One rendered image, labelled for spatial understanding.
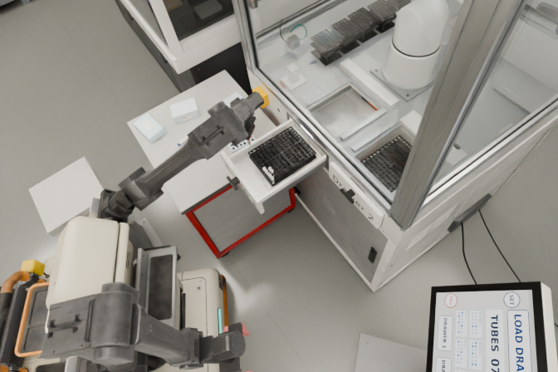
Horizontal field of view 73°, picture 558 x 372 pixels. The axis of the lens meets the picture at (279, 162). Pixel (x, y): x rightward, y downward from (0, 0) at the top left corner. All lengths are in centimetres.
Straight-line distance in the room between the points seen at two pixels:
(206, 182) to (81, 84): 217
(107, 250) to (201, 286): 108
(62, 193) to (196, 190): 62
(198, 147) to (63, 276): 41
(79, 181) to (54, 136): 146
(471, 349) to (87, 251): 99
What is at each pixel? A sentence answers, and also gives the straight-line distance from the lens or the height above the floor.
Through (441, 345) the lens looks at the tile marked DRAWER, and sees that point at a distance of 125.
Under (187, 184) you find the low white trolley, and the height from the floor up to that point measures 76.
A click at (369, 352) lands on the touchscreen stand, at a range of 218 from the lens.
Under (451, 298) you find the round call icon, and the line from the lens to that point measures 126.
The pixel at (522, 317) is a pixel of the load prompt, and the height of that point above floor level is 116.
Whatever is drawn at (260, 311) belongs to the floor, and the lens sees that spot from 225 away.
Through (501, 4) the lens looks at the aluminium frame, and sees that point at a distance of 70.
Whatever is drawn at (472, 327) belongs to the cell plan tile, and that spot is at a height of 107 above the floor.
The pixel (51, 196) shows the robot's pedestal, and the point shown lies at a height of 76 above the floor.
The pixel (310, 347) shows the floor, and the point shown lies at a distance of 220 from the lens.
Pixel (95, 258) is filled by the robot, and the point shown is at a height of 135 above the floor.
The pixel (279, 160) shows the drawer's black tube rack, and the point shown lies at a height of 87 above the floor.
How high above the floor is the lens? 219
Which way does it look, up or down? 57 degrees down
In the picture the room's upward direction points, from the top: 10 degrees counter-clockwise
